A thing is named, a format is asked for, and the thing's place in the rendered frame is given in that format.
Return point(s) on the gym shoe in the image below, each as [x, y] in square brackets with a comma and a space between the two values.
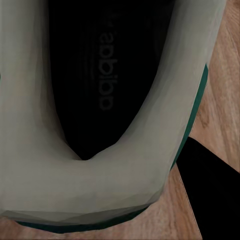
[97, 99]

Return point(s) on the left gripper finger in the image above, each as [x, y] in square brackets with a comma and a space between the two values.
[213, 189]

